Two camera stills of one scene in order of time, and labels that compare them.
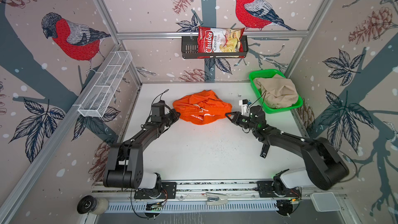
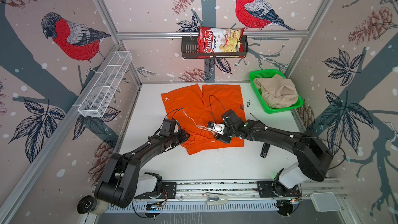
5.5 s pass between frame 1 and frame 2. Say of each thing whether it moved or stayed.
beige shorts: stayed
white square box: stayed
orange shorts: moved
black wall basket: stayed
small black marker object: stayed
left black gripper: moved
